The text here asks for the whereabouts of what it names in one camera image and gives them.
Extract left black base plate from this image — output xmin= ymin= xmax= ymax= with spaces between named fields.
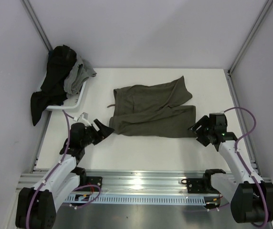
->
xmin=81 ymin=176 xmax=103 ymax=193

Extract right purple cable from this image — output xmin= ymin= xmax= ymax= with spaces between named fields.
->
xmin=204 ymin=106 xmax=271 ymax=226

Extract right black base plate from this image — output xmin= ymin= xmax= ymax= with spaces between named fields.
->
xmin=181 ymin=169 xmax=226 ymax=194

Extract aluminium frame post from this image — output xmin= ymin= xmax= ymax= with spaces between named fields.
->
xmin=21 ymin=0 xmax=53 ymax=52
xmin=227 ymin=0 xmax=273 ymax=77

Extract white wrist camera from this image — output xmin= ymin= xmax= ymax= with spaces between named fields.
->
xmin=73 ymin=112 xmax=91 ymax=126
xmin=216 ymin=111 xmax=225 ymax=115

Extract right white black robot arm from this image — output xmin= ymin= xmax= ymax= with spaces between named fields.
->
xmin=189 ymin=113 xmax=273 ymax=227

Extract white slotted cable duct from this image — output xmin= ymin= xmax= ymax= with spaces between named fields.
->
xmin=62 ymin=194 xmax=205 ymax=206

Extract white plastic basket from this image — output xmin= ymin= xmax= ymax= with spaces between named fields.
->
xmin=46 ymin=82 xmax=87 ymax=111

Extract grey shorts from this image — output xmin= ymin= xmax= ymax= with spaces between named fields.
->
xmin=63 ymin=54 xmax=97 ymax=97

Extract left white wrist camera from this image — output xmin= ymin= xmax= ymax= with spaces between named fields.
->
xmin=73 ymin=112 xmax=91 ymax=126

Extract aluminium mounting rail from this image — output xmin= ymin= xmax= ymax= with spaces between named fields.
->
xmin=16 ymin=169 xmax=273 ymax=198

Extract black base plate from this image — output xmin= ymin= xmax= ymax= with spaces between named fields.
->
xmin=181 ymin=169 xmax=226 ymax=194
xmin=81 ymin=176 xmax=103 ymax=193

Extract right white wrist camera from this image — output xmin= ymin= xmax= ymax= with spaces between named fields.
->
xmin=216 ymin=111 xmax=225 ymax=115

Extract black shorts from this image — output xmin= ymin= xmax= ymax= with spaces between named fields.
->
xmin=31 ymin=45 xmax=77 ymax=126

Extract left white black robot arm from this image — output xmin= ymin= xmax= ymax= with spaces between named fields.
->
xmin=15 ymin=119 xmax=114 ymax=229

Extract right aluminium frame post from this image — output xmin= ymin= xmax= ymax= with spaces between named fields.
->
xmin=227 ymin=0 xmax=273 ymax=77

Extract olive green shorts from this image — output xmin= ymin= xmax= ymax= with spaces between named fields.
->
xmin=109 ymin=76 xmax=196 ymax=138

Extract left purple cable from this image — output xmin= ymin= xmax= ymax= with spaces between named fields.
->
xmin=25 ymin=109 xmax=102 ymax=229

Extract left aluminium frame post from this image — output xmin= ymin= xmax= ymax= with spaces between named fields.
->
xmin=21 ymin=0 xmax=53 ymax=52

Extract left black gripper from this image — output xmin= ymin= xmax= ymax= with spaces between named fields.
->
xmin=81 ymin=119 xmax=114 ymax=147

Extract purple cable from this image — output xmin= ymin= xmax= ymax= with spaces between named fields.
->
xmin=25 ymin=109 xmax=102 ymax=229
xmin=204 ymin=106 xmax=271 ymax=226

